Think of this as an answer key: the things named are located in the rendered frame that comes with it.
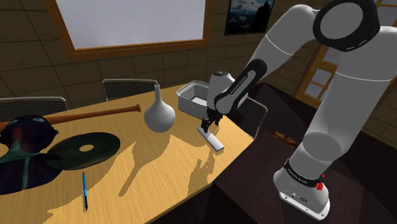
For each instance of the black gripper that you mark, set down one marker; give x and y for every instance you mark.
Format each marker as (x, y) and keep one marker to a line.
(213, 114)

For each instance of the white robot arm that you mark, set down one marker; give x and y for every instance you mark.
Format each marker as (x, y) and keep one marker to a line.
(347, 102)

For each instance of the white flat bar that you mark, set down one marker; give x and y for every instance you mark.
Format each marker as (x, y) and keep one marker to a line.
(214, 141)

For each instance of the grey rectangular bin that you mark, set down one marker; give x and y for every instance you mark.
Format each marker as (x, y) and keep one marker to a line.
(189, 99)

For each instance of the grey slatted chair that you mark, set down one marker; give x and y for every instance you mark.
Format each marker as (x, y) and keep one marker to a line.
(127, 88)
(256, 116)
(31, 107)

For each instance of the grey round vase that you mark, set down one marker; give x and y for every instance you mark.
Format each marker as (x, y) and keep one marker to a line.
(159, 116)

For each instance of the wooden table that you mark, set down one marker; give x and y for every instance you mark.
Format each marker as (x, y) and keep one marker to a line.
(149, 173)

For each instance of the dark robot stand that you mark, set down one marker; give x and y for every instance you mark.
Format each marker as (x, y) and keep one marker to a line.
(260, 192)

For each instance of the dark flat disc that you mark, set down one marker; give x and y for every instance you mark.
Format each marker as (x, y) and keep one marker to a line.
(102, 145)

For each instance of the wooden glazed door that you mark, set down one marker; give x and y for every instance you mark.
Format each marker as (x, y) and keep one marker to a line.
(316, 83)

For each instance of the wooden baseball bat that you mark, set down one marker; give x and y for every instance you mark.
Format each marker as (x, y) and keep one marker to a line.
(93, 114)

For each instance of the wooden framed window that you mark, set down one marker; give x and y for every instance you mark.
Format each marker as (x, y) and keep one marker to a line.
(133, 21)

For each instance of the blue pen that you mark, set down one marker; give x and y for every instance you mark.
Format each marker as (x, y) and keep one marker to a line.
(84, 190)

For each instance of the dark bust figure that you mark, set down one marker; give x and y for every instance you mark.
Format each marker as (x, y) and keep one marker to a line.
(24, 136)

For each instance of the dark framed wall picture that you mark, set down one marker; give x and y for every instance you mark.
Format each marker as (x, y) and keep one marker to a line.
(248, 15)

